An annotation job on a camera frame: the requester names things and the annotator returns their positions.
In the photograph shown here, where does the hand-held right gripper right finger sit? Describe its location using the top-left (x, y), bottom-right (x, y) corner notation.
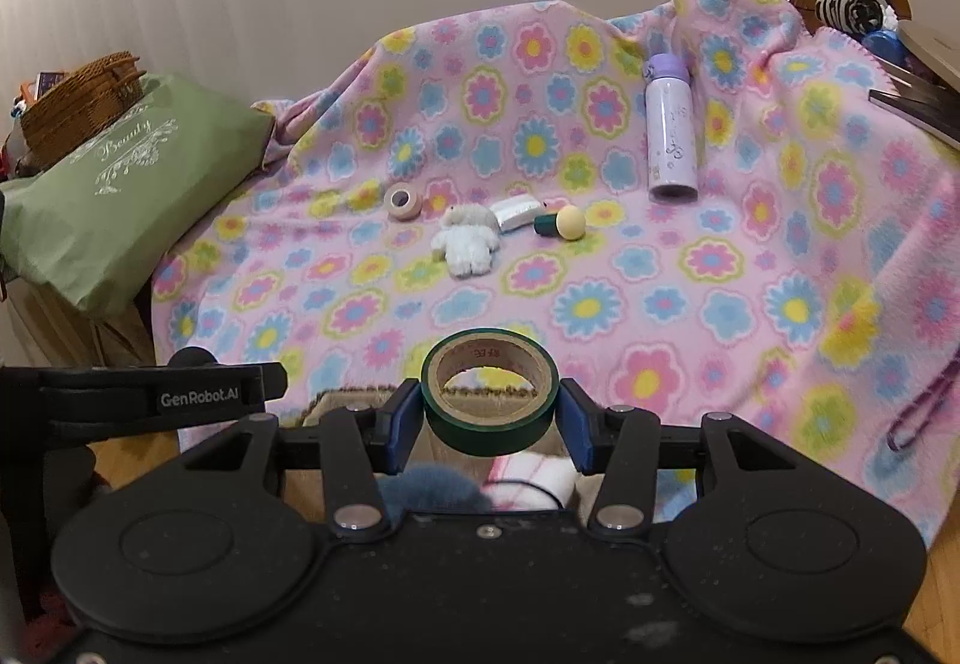
top-left (559, 379), bottom-right (796, 534)

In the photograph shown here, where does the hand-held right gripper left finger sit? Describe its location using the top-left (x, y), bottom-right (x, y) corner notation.
top-left (176, 379), bottom-right (425, 534)

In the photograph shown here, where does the woven basket with fabric lining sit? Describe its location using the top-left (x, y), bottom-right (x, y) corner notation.
top-left (281, 383), bottom-right (601, 530)

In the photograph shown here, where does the pink and white striped cloth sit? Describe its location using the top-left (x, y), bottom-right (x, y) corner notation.
top-left (484, 454), bottom-right (578, 511)

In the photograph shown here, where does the blue fluffy pouch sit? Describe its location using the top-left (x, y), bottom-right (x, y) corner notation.
top-left (375, 465), bottom-right (488, 515)

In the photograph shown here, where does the green tape roll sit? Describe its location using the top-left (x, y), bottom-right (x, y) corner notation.
top-left (420, 328), bottom-right (561, 459)

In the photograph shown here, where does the white plush toy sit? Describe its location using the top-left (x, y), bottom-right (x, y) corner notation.
top-left (430, 203), bottom-right (502, 279)

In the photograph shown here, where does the beige makeup sponge green handle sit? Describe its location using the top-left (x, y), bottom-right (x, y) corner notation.
top-left (534, 204), bottom-right (587, 241)

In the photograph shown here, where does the white packet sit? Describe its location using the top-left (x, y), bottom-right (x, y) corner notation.
top-left (491, 197), bottom-right (548, 234)

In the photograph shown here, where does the beige tape roll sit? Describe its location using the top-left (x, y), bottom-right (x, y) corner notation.
top-left (385, 182), bottom-right (426, 219)

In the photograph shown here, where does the beige cabinet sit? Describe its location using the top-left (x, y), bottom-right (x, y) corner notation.
top-left (0, 274), bottom-right (155, 369)

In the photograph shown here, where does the floral fleece blanket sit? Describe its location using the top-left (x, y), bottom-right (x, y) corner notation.
top-left (150, 0), bottom-right (960, 552)

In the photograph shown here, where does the green cloth bag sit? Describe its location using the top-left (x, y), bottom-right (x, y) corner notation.
top-left (0, 71), bottom-right (275, 319)

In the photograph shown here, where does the brown wicker basket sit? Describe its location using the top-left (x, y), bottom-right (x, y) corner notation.
top-left (19, 53), bottom-right (145, 157)

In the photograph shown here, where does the purple and white bottle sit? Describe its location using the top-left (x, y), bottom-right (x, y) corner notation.
top-left (645, 53), bottom-right (700, 204)

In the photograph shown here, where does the blue round object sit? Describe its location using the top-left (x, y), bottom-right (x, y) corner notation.
top-left (861, 30), bottom-right (905, 65)

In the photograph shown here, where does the zebra striped object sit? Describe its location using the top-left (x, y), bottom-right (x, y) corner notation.
top-left (816, 0), bottom-right (886, 31)

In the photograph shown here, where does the grey book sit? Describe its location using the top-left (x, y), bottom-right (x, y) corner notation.
top-left (896, 21), bottom-right (960, 91)

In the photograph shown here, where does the purple cord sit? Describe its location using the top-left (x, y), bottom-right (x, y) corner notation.
top-left (885, 364), bottom-right (960, 451)

